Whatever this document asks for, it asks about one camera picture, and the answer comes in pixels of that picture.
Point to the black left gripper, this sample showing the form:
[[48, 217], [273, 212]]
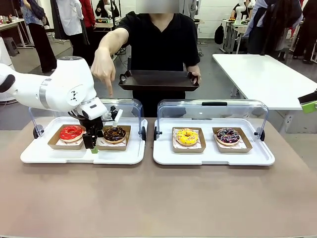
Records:
[[91, 125]]

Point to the paper liner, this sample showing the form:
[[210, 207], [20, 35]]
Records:
[[176, 146], [244, 146], [62, 143], [101, 142]]

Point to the cardboard tray of chocolate donut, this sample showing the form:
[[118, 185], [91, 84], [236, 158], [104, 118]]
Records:
[[111, 147]]

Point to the chocolate sprinkle donut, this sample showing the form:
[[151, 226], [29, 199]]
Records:
[[114, 135]]

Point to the dark brown serving tray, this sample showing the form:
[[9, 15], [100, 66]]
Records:
[[158, 80]]

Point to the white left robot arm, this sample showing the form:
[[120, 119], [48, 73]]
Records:
[[62, 84]]

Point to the person's right forearm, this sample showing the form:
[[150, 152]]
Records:
[[114, 39]]

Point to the red glazed donut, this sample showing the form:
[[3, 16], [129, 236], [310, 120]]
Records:
[[71, 134]]

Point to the cardboard tray of red donut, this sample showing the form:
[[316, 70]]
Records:
[[65, 146]]

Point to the paper liner under red donut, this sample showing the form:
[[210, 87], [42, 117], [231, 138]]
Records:
[[62, 143]]

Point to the paper liner under purple donut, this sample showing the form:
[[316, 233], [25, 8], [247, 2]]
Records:
[[244, 146]]

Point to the paper liner under yellow donut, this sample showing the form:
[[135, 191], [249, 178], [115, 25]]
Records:
[[176, 146]]

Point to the purple drizzled sprinkle donut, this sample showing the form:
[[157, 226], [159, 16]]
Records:
[[227, 136]]

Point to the cardboard tray of purple donut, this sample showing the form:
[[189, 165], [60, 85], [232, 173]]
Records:
[[232, 150]]

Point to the yellow sprinkle donut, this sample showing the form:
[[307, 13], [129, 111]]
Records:
[[187, 137]]

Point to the cardboard tray of yellow donut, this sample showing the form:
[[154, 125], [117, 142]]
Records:
[[189, 149]]

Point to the person in black shirt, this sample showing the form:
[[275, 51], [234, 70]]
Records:
[[161, 44]]

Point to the person's right hand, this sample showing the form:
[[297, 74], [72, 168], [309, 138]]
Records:
[[104, 67]]

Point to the person's left hand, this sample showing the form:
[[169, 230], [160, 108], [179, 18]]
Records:
[[195, 72]]

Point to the clear display lid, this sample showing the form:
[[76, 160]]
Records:
[[235, 116], [131, 109]]

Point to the large white table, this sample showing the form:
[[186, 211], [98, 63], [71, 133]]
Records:
[[267, 79]]

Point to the white display tray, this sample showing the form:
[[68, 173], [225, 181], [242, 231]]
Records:
[[39, 156], [215, 158]]

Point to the bystander in black clothes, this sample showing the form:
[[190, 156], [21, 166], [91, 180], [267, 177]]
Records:
[[308, 29]]

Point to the bystander in dark brown coat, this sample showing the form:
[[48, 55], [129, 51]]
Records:
[[275, 27]]

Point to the bystander in blue shirt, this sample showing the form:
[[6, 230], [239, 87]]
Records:
[[40, 37]]

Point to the black backpack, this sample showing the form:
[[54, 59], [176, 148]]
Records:
[[219, 34]]

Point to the bystander in white shirt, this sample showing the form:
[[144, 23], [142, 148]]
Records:
[[71, 22]]

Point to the grey stool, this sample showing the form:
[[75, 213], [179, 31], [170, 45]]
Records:
[[10, 45]]

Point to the bystander in red top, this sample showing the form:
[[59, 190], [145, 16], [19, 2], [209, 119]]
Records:
[[88, 12]]

